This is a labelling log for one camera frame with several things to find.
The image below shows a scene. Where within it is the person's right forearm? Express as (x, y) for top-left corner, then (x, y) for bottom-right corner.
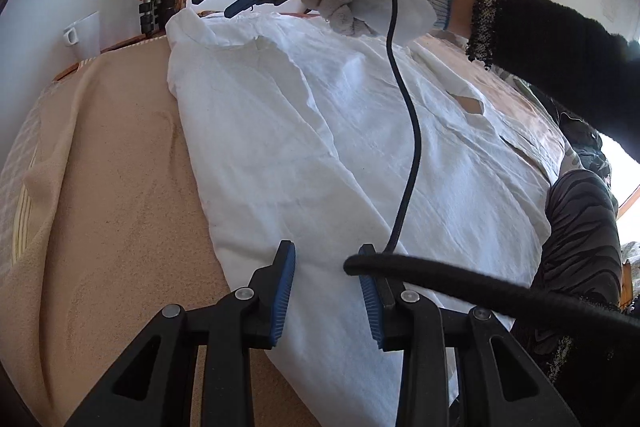
(446, 0), (640, 148)

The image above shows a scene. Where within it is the beige blanket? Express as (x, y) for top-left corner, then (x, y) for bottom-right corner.
(0, 22), (566, 427)

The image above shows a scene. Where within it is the thin black cable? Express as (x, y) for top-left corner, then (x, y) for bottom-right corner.
(327, 0), (423, 254)

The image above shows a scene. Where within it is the white shirt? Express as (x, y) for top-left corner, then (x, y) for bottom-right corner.
(165, 8), (568, 427)

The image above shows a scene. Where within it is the person's dark striped clothing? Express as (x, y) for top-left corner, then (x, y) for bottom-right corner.
(510, 169), (640, 427)

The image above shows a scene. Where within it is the white mug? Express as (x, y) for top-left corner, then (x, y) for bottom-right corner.
(62, 11), (101, 60)

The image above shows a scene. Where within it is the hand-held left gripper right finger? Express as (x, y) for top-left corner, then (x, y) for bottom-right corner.
(359, 244), (581, 427)

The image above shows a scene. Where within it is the thick braided black cable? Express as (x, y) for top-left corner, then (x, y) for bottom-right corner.
(344, 254), (640, 333)

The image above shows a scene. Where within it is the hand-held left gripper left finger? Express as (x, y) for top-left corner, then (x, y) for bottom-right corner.
(65, 239), (297, 427)

